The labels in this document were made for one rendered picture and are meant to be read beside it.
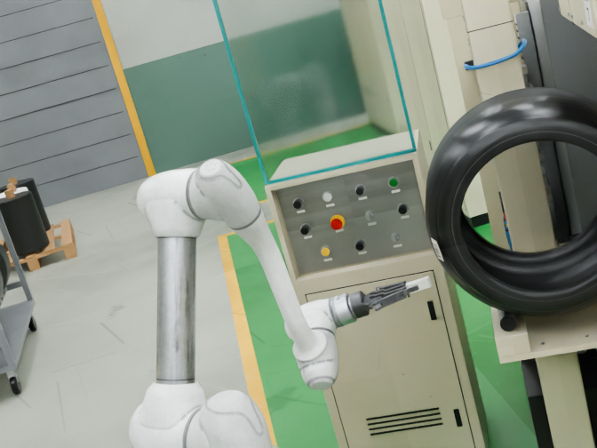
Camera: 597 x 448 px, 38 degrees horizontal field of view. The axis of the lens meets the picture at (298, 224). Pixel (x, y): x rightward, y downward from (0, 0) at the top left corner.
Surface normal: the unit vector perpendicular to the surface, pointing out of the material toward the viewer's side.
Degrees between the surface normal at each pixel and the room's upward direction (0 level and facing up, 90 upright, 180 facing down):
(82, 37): 90
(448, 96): 90
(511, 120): 43
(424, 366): 90
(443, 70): 90
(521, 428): 0
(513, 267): 80
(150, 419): 61
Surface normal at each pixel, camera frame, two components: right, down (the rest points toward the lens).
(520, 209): -0.15, 0.31
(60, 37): 0.14, 0.24
